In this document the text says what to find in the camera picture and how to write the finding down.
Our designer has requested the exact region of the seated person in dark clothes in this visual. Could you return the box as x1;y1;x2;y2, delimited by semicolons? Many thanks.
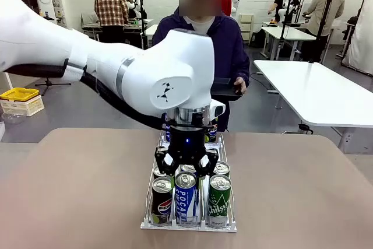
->
346;15;360;41

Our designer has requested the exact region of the white hanging curtain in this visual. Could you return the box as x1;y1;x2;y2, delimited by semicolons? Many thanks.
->
342;0;373;76

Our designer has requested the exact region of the black pole stand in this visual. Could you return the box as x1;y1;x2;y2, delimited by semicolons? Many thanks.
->
273;0;307;60

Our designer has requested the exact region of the small white desk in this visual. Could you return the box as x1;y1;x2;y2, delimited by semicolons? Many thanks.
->
144;24;160;48

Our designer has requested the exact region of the black kettle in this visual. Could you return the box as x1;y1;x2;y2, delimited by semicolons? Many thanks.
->
297;123;314;135

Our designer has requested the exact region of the black camera tripod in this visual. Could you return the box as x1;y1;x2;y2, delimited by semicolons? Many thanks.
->
308;0;339;64

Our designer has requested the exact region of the black serving tray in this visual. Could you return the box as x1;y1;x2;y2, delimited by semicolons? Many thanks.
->
211;77;247;100

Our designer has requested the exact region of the black tripod stand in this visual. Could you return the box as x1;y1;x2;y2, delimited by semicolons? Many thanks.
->
34;76;72;97

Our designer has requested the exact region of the large white table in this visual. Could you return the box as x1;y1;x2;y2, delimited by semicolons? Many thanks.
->
253;59;373;154

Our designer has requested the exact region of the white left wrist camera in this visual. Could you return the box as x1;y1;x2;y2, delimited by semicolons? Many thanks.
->
209;99;227;121

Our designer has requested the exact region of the white drawer shelf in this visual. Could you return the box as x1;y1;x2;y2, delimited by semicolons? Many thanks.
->
238;13;255;46

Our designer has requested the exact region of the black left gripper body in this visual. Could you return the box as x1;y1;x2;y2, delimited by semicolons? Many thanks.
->
168;125;206;165

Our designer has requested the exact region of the person in purple hoodie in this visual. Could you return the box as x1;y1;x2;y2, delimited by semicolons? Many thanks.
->
151;0;251;132

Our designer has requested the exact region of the white wire can dispenser rack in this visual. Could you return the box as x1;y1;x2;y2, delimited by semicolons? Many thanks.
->
140;131;237;232

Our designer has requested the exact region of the person in beige jacket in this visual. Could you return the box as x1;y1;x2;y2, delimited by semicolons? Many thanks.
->
302;0;346;63

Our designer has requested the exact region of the person's left hand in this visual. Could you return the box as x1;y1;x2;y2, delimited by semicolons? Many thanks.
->
233;76;249;96

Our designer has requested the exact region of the white black background robot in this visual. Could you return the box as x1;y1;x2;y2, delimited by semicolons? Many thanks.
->
124;0;148;20

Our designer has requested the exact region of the green Chilsung cider can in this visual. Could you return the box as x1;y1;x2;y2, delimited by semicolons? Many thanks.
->
212;160;231;177
207;174;233;228

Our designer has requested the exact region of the person's left forearm purple sleeve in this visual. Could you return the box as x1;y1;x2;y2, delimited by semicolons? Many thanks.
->
232;53;251;82

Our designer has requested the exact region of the yellow plastic crate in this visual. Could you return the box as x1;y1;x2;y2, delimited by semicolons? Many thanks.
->
0;87;45;117

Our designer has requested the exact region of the person in black white top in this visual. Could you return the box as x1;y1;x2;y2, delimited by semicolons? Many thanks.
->
268;0;301;24

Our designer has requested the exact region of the long white desk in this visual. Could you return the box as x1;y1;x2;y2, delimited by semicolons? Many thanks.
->
261;26;317;61

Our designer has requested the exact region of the person in plaid shirt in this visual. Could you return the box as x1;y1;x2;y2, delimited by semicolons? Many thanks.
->
94;0;129;44

